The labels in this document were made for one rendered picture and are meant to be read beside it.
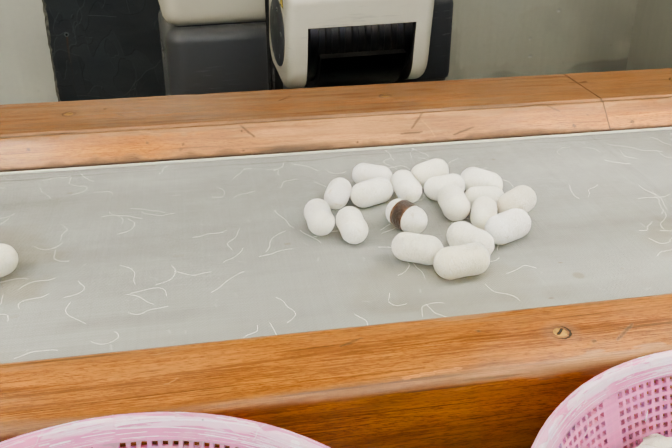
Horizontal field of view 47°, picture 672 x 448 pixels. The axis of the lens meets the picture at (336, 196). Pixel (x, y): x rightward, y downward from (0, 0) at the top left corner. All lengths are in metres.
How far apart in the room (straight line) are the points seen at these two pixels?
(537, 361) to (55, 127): 0.48
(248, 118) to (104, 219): 0.18
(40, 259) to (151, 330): 0.12
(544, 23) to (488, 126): 2.24
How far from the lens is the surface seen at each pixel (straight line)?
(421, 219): 0.55
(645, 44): 3.12
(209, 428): 0.36
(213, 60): 1.41
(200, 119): 0.72
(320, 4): 1.11
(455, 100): 0.76
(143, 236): 0.57
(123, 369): 0.40
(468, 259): 0.50
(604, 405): 0.40
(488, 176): 0.61
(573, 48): 3.06
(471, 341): 0.41
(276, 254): 0.53
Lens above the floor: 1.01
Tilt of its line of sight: 26 degrees down
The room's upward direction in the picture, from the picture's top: straight up
